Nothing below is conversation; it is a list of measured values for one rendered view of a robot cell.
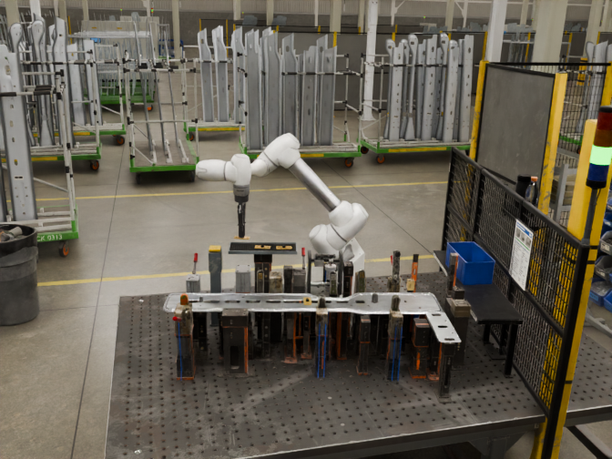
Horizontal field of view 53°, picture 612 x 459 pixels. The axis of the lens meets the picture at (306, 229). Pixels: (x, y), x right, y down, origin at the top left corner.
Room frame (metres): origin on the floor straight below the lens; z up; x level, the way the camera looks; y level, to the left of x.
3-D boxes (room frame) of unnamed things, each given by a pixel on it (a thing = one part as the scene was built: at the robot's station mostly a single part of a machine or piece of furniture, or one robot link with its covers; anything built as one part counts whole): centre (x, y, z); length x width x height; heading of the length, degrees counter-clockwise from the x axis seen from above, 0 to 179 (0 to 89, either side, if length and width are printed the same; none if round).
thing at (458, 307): (2.72, -0.76, 0.88); 0.08 x 0.08 x 0.36; 3
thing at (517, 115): (5.26, -1.74, 1.00); 1.34 x 0.14 x 2.00; 14
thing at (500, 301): (3.06, -0.90, 1.01); 0.90 x 0.22 x 0.03; 3
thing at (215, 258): (3.12, 0.49, 0.92); 0.08 x 0.08 x 0.44; 3
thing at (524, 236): (2.76, -1.04, 1.30); 0.23 x 0.02 x 0.31; 3
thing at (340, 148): (10.14, 0.16, 0.88); 1.91 x 1.00 x 1.76; 101
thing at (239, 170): (3.14, 0.36, 1.59); 0.13 x 0.11 x 0.16; 83
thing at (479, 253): (3.15, -0.90, 1.09); 0.30 x 0.17 x 0.13; 7
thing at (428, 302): (2.80, 0.00, 1.00); 1.38 x 0.22 x 0.02; 93
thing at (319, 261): (3.02, -0.11, 0.94); 0.18 x 0.13 x 0.49; 93
